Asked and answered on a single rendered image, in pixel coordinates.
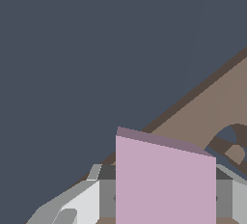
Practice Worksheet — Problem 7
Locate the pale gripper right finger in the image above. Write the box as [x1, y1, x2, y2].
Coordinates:
[215, 164, 247, 224]

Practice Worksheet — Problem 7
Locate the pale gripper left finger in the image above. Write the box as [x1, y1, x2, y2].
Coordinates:
[25, 163, 118, 224]

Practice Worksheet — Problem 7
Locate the pink block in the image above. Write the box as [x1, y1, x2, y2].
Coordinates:
[115, 126, 217, 224]

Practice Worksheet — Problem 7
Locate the brown slotted board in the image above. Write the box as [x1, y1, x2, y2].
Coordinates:
[78, 46, 247, 224]

